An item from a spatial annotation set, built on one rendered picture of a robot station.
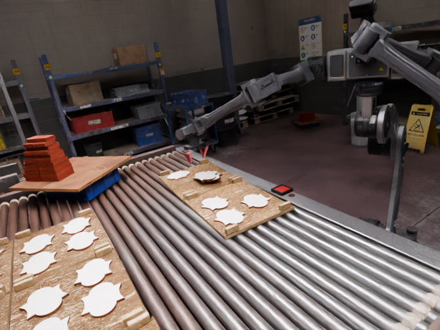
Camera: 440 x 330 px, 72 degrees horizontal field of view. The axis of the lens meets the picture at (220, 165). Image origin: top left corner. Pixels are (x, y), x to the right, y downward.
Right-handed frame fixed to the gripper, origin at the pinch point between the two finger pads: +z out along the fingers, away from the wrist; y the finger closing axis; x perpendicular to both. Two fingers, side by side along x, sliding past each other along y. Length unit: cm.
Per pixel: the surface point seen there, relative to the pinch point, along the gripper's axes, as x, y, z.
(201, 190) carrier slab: -11.2, -8.2, 12.4
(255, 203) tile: -45.7, -5.1, 11.0
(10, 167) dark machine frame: 139, -70, 7
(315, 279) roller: -89, -28, 14
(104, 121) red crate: 386, 104, 36
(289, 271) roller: -81, -31, 13
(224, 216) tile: -41.8, -21.3, 11.0
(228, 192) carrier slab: -25.2, -2.5, 12.2
